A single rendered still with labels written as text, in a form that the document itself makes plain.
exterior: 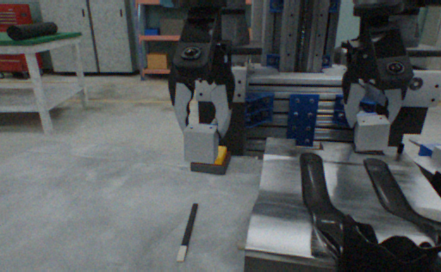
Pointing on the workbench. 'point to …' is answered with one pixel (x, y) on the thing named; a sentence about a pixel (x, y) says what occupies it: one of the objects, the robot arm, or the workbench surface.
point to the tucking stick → (187, 233)
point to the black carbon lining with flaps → (437, 231)
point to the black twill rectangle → (439, 182)
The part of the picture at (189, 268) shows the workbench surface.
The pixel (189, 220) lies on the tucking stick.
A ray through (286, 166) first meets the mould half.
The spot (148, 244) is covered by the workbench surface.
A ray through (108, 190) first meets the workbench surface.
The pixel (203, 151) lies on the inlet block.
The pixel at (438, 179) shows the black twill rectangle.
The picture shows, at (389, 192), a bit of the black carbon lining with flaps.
